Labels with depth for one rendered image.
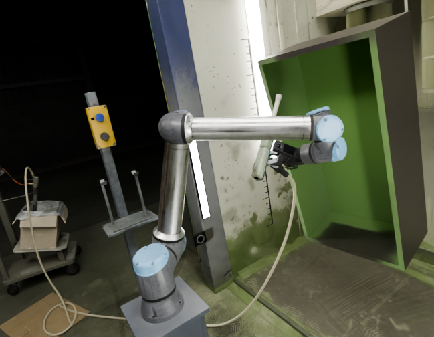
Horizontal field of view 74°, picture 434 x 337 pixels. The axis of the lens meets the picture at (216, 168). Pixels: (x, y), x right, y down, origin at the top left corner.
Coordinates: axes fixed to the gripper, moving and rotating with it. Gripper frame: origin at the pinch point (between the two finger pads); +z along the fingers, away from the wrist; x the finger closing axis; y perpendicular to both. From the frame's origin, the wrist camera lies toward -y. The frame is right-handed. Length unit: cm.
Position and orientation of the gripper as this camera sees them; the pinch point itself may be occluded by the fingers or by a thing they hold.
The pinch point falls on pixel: (265, 158)
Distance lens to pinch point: 140.0
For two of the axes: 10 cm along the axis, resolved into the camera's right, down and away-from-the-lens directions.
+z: -6.5, 1.0, 7.6
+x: 2.9, -8.8, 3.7
